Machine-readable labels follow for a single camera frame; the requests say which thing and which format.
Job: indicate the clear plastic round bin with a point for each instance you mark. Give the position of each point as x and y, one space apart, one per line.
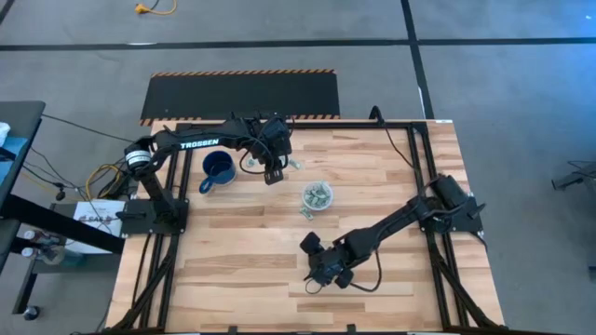
329 186

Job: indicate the clear plastic bottle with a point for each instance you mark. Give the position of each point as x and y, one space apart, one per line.
31 235
29 252

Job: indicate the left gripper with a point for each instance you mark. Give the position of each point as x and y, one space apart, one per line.
274 139

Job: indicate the black hazard-striped floor mat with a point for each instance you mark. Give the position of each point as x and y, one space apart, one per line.
242 95

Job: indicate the blue box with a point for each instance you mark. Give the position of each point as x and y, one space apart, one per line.
11 156

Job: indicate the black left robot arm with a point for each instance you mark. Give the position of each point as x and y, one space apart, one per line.
200 143

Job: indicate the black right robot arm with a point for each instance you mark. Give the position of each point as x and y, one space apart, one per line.
396 223

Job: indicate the black aluminium table frame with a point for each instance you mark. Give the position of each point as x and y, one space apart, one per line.
349 125

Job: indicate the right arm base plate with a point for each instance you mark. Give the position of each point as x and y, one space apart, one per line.
470 218

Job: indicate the white printed box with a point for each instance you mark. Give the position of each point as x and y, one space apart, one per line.
93 209

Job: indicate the black caster wheel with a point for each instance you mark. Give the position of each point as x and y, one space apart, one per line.
31 312

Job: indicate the dark blue ceramic mug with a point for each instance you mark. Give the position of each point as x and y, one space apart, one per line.
219 167

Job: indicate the black side desk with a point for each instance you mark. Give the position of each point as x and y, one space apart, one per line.
21 121

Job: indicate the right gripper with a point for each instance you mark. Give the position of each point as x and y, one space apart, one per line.
328 267

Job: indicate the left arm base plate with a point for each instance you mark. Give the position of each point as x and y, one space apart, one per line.
135 225

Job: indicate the green paper wrapper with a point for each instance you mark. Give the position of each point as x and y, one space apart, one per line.
282 161
294 164
321 188
306 213
316 204
250 162
313 193
324 198

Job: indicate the white cloth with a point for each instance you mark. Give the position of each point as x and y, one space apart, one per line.
2 132

